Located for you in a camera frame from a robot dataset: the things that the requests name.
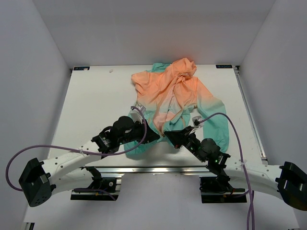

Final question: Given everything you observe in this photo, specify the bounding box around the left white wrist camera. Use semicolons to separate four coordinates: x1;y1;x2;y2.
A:
129;102;146;123

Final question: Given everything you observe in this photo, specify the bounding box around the aluminium table rail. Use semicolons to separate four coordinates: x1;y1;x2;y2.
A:
96;166;210;173
233;66;269;165

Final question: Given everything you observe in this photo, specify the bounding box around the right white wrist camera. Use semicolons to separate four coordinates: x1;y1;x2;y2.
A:
191;115;204;133

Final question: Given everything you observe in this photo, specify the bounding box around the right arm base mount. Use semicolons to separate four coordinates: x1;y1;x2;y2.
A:
199;172;248;204

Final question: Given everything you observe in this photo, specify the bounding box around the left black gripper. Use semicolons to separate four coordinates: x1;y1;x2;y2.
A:
118;120;160;145

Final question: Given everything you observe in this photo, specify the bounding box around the aluminium table front rail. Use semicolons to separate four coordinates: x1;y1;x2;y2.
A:
96;166;210;173

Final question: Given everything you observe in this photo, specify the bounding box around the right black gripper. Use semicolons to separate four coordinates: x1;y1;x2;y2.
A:
165;125;206;162

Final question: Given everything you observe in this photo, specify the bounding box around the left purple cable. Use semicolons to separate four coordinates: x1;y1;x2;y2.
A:
5;106;147;192

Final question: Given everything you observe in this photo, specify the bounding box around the orange and teal jacket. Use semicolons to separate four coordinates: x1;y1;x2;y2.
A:
124;58;229;158

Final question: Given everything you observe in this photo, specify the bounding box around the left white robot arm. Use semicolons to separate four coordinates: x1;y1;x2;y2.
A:
19;116;160;207

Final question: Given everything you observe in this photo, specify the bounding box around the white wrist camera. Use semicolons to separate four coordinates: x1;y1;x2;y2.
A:
191;115;204;133
129;102;146;123

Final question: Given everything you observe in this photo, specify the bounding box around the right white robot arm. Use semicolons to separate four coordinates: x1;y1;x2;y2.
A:
165;127;307;211

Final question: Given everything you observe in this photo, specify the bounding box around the aluminium table right rail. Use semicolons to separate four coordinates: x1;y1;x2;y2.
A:
233;66;269;165

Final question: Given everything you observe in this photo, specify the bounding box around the right blue table label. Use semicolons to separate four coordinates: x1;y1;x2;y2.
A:
215;64;233;69

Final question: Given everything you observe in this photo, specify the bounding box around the left blue table label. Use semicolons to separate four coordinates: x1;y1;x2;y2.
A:
73;66;90;71

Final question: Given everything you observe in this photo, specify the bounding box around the blue table label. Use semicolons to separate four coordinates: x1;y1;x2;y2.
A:
215;64;233;69
73;66;90;71

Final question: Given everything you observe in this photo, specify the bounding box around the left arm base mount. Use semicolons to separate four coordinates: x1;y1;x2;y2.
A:
71;166;121;201

